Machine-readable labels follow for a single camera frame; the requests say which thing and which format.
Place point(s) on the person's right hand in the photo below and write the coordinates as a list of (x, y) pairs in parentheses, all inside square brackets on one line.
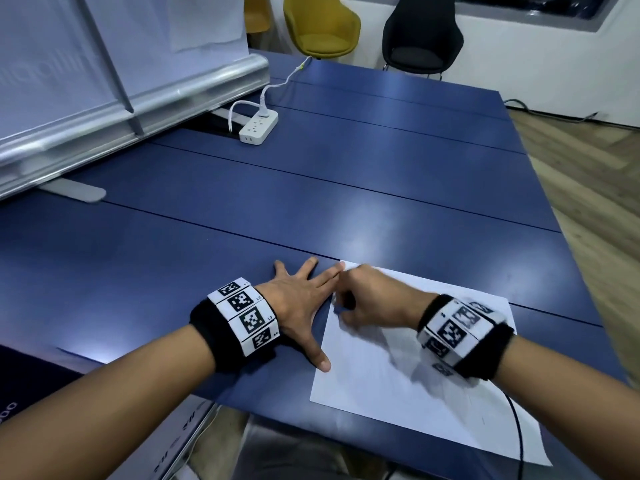
[(385, 304)]

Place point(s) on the person's left hand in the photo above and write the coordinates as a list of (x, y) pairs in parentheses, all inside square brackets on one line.
[(292, 309)]

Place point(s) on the person's left middle finger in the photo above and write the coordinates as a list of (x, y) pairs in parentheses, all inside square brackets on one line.
[(332, 277)]

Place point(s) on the person's left little finger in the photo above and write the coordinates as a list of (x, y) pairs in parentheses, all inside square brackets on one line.
[(280, 269)]

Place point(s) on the person's right fingers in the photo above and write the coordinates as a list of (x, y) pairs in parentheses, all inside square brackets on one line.
[(350, 294)]

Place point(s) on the person's left thumb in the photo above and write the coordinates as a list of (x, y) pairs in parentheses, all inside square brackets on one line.
[(317, 357)]

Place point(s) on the white paper sheet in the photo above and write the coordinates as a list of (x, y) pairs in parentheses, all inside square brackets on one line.
[(400, 394)]

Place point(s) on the person's right forearm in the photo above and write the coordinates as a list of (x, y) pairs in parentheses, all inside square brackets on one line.
[(565, 394)]

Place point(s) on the person's left forearm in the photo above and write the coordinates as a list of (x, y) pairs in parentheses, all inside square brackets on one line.
[(100, 404)]

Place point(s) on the white marker wrist band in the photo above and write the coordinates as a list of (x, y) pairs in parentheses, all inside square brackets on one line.
[(250, 319), (450, 332)]

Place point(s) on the black wrist sweatband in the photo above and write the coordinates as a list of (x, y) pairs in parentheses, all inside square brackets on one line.
[(487, 354), (207, 339)]

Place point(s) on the person's grey trousers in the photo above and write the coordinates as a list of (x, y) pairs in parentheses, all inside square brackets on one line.
[(290, 454)]

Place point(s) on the white power strip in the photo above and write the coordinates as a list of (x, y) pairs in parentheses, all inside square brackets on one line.
[(257, 127)]

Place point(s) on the white printed carton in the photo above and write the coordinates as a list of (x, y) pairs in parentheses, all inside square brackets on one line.
[(170, 444)]

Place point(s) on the silver banner stand base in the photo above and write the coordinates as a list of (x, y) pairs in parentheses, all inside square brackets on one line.
[(150, 109)]

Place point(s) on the silver banner stand foot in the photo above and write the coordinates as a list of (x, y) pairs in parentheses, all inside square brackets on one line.
[(75, 190)]

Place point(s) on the yellow shell chair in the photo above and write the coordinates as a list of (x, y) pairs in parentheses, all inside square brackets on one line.
[(320, 24)]

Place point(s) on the orange shell chair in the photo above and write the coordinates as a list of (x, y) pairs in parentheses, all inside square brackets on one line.
[(256, 12)]

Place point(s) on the black shell chair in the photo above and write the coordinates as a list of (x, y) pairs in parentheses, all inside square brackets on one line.
[(422, 34)]

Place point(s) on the white sheet on banner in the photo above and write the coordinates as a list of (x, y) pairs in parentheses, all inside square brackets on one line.
[(205, 19)]

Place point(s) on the silver banner support pole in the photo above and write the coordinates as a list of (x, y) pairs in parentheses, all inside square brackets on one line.
[(112, 64)]

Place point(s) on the dark blue printed panel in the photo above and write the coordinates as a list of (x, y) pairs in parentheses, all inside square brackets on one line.
[(30, 389)]

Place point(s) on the white roll-up banner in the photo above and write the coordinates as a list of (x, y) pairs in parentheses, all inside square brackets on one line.
[(50, 59)]

